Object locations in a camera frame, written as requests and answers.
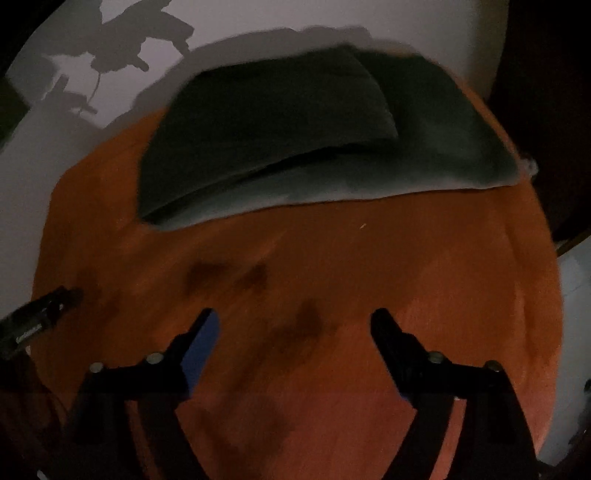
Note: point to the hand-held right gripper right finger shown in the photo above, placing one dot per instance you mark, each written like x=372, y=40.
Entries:
x=397, y=350

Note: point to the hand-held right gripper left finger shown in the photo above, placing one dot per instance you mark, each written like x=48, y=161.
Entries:
x=203, y=346

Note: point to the dark pants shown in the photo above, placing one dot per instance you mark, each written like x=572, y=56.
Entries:
x=268, y=120

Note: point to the orange blanket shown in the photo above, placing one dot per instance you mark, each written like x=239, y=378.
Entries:
x=323, y=277

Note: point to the folded grey-green garment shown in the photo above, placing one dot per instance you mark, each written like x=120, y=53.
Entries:
x=443, y=138

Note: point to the brown wooden door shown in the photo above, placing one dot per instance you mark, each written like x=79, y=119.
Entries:
x=545, y=115

